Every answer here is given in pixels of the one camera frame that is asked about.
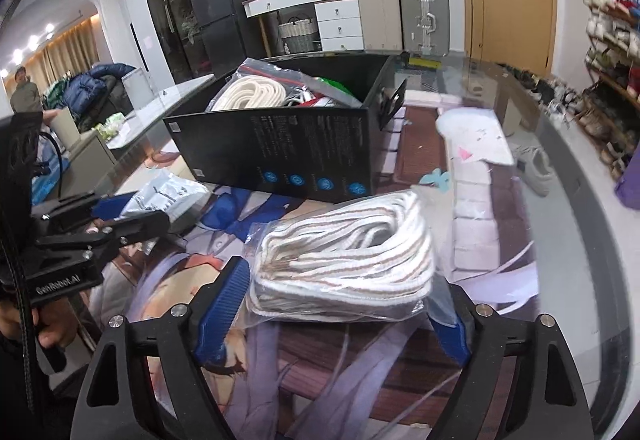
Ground purple bag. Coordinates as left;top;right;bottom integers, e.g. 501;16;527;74
614;140;640;211

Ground blue down jacket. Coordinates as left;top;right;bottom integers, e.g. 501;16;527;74
42;64;138;131

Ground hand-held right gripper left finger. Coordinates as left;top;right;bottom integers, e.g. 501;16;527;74
70;256;251;440

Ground wooden shoe rack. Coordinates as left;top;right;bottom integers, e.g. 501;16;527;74
582;0;640;171

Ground black cardboard box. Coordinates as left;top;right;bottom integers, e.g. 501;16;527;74
162;54;408;203

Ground beige suitcase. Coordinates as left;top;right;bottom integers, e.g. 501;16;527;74
355;0;403;52

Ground person's left forearm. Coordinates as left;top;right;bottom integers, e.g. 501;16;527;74
0;335;76;440

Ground dark grey refrigerator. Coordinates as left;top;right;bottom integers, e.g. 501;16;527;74
182;0;266;71

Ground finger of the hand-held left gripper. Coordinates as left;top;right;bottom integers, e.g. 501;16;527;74
32;192;137;233
35;211;172;253

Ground red-edged plastic packet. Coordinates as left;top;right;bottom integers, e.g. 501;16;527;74
205;59;313;112

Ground tan curtains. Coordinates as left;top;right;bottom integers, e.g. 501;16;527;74
35;17;101;96

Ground grey and white foil packet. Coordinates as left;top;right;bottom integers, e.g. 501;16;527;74
111;169;212;227

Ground white storage box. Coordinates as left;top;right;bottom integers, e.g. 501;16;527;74
122;67;151;96

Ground silver suitcase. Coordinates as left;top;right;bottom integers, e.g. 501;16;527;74
399;0;451;56

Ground rows of assorted shoes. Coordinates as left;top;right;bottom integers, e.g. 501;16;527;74
582;0;640;166

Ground green and white bag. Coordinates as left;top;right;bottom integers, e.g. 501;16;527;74
100;112;126;141

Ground person's left hand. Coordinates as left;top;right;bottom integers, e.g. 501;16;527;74
35;306;82;350

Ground white marble side table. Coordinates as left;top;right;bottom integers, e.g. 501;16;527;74
107;72;218;151

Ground wicker basket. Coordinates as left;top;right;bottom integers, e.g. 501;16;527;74
277;15;321;55

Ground bagged white and tan rope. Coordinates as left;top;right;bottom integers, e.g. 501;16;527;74
247;187;458;323

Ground scattered sneakers and slippers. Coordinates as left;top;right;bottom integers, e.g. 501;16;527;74
500;62;631;196

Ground green label packet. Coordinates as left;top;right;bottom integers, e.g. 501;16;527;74
312;76;361;96

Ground white desk with drawers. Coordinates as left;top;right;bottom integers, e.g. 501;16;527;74
242;0;366;55

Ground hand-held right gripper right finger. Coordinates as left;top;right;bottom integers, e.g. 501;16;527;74
425;282;596;440

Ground glass door cabinet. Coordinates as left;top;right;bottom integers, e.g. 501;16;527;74
135;0;211;81

